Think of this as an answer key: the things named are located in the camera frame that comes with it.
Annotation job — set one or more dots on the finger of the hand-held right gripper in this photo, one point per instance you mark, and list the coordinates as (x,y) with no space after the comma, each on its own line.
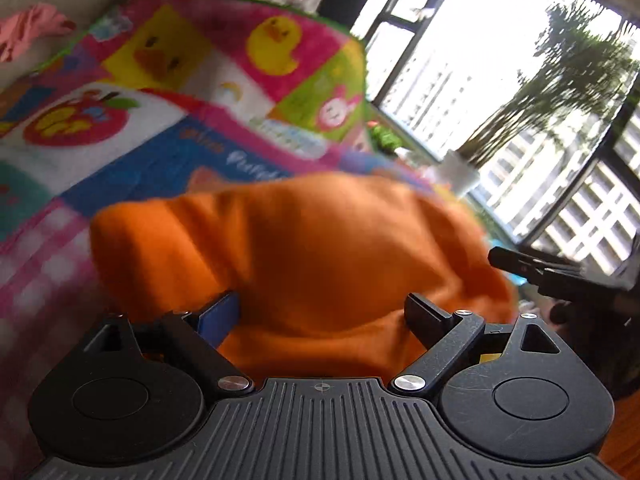
(552,290)
(515,261)

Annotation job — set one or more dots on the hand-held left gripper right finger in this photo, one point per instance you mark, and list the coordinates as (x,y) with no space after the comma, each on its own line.
(423,317)

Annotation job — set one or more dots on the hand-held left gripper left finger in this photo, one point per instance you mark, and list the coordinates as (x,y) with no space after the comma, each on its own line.
(220,318)

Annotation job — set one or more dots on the orange garment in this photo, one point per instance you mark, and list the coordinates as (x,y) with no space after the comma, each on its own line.
(310,265)

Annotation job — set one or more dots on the black framed window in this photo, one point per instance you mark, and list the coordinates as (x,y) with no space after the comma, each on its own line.
(500,110)

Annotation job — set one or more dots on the potted plant in white pot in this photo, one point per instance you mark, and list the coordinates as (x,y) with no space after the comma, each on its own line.
(545,85)

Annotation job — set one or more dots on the small green object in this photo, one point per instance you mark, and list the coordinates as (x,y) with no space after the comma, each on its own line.
(384,138)

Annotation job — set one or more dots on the colourful printed blanket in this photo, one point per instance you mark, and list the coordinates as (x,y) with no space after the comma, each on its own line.
(165,120)

